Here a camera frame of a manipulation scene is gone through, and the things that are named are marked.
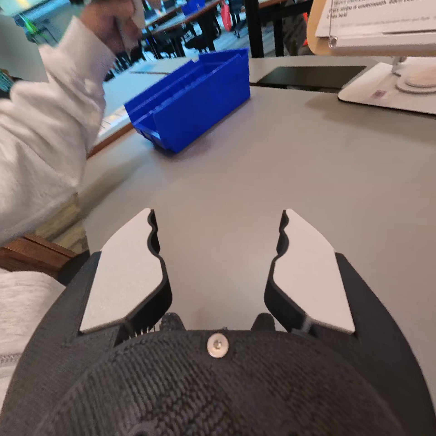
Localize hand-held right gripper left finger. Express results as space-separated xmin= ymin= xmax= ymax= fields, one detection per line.
xmin=79 ymin=208 xmax=173 ymax=334

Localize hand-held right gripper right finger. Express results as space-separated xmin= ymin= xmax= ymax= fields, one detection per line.
xmin=264 ymin=208 xmax=356 ymax=335

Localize blue plastic bin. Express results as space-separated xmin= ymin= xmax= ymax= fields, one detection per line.
xmin=124 ymin=48 xmax=251 ymax=154

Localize person's left forearm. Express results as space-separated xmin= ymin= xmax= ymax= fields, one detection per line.
xmin=0 ymin=15 xmax=118 ymax=240

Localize person's left hand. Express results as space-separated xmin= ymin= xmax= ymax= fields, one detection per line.
xmin=80 ymin=0 xmax=137 ymax=52

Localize office desks and chairs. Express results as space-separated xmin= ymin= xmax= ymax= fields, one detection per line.
xmin=112 ymin=0 xmax=307 ymax=70

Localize red bag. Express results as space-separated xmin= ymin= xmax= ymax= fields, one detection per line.
xmin=220 ymin=0 xmax=233 ymax=32

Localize wooden ceiling beam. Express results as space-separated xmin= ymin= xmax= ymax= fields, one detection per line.
xmin=0 ymin=234 xmax=78 ymax=280

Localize narrow laminated sheet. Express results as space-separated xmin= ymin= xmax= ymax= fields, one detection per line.
xmin=98 ymin=105 xmax=134 ymax=137

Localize person's light grey hoodie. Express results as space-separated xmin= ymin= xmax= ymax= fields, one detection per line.
xmin=0 ymin=269 xmax=66 ymax=396

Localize instruction sheet on stand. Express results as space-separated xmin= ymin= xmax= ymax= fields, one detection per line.
xmin=306 ymin=0 xmax=436 ymax=115

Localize printed instruction sheet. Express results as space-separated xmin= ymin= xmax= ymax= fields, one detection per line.
xmin=314 ymin=0 xmax=436 ymax=48

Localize black steel post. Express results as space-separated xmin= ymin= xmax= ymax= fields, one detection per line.
xmin=244 ymin=0 xmax=265 ymax=58

